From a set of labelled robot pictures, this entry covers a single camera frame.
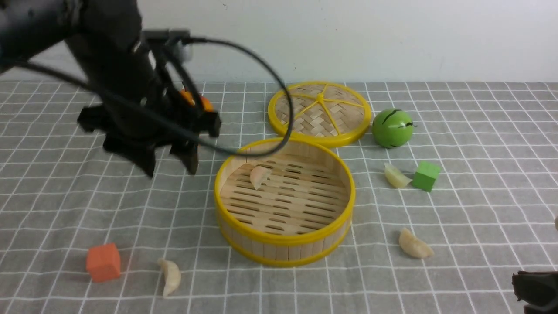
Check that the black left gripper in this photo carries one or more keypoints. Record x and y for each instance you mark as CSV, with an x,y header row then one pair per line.
x,y
142,109

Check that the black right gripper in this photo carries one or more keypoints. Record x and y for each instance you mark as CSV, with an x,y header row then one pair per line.
x,y
538,289

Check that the pinkish toy dumpling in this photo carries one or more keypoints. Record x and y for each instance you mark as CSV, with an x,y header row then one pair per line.
x,y
258,175

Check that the white toy dumpling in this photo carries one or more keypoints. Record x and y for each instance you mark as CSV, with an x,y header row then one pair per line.
x,y
172,276

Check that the beige toy dumpling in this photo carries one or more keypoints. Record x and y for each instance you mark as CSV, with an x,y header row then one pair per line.
x,y
413,246

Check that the pale yellow toy dumpling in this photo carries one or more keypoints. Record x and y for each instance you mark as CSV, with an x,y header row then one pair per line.
x,y
395,177

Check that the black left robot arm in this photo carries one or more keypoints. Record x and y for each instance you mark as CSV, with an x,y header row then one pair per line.
x,y
116,55

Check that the bamboo steamer tray yellow rims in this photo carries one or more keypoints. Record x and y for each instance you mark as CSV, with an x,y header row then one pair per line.
x,y
299,215

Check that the woven bamboo steamer lid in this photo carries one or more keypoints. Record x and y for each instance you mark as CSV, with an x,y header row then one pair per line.
x,y
329,114

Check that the orange toy pear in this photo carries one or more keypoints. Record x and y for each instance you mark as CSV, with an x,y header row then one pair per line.
x,y
207,105

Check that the orange foam cube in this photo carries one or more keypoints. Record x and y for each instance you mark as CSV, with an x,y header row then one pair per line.
x,y
103,263

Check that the grey checkered tablecloth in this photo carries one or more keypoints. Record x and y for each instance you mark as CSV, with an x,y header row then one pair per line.
x,y
490,214

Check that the green foam cube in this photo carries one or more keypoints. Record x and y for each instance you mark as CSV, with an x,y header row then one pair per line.
x,y
426,176

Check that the green toy watermelon ball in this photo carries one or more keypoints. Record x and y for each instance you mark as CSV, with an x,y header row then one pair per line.
x,y
392,128

